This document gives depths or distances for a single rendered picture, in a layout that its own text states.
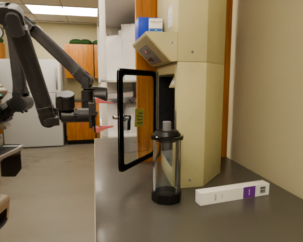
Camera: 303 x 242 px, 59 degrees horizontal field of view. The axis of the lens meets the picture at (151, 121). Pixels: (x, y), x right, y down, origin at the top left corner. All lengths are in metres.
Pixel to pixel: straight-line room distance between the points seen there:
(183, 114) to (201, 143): 0.13
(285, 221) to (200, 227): 0.25
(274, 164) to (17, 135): 5.41
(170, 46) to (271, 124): 0.55
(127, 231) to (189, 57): 0.61
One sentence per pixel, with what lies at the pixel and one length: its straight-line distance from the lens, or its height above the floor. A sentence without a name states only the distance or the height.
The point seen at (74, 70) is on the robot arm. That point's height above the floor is 1.40.
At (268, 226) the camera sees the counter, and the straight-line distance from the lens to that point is 0.87.
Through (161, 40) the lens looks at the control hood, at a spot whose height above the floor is 1.48.
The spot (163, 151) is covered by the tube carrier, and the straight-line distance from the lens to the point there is 0.86.
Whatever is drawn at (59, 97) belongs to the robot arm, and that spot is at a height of 1.28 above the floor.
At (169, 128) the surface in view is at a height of 1.19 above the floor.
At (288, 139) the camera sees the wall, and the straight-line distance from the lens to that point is 1.16.
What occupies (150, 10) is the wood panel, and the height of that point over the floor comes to 1.67.
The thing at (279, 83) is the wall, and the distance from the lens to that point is 1.19.
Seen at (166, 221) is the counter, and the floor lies 0.94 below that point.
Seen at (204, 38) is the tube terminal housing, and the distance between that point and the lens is 1.02.
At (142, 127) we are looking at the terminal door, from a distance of 1.17.
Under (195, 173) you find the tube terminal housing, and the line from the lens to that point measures 1.05.
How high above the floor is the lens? 1.34
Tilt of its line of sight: 8 degrees down
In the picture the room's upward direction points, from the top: straight up
